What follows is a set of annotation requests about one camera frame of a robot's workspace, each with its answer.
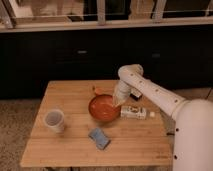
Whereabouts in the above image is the orange ceramic bowl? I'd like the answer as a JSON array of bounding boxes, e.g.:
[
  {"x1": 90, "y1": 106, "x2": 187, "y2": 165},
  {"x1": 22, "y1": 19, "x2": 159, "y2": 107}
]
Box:
[{"x1": 88, "y1": 94, "x2": 121, "y2": 122}]

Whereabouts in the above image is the dark cabinet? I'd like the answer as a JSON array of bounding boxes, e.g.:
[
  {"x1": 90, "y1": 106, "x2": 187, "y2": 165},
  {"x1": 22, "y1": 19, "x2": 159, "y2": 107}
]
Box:
[{"x1": 0, "y1": 25, "x2": 213, "y2": 99}]

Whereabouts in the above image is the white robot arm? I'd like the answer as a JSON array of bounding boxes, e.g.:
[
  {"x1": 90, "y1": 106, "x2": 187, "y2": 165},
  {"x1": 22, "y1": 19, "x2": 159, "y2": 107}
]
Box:
[{"x1": 113, "y1": 64, "x2": 213, "y2": 171}]

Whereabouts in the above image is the clear plastic bottle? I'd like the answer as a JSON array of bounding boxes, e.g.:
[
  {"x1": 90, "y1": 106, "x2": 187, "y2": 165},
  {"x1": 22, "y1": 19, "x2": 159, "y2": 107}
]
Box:
[{"x1": 121, "y1": 106, "x2": 155, "y2": 119}]

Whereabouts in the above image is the wooden table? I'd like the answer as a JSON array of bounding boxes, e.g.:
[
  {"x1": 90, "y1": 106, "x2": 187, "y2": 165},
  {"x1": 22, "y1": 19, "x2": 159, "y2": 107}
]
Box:
[{"x1": 20, "y1": 80, "x2": 172, "y2": 167}]

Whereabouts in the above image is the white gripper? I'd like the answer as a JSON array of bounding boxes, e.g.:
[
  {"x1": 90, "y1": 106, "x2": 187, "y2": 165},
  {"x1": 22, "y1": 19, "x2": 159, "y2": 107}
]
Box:
[{"x1": 113, "y1": 80, "x2": 131, "y2": 107}]

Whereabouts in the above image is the blue sponge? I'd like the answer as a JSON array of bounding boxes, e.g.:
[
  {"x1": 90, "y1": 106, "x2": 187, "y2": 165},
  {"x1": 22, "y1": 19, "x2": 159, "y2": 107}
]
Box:
[{"x1": 88, "y1": 128, "x2": 111, "y2": 150}]

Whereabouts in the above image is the white plastic cup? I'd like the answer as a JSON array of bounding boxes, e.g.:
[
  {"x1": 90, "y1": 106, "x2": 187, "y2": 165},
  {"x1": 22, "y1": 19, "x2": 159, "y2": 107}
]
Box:
[{"x1": 43, "y1": 109, "x2": 65, "y2": 133}]

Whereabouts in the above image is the orange carrot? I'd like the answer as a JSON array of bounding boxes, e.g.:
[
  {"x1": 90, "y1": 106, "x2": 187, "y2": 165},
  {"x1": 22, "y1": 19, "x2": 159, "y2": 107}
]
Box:
[{"x1": 93, "y1": 86, "x2": 104, "y2": 96}]

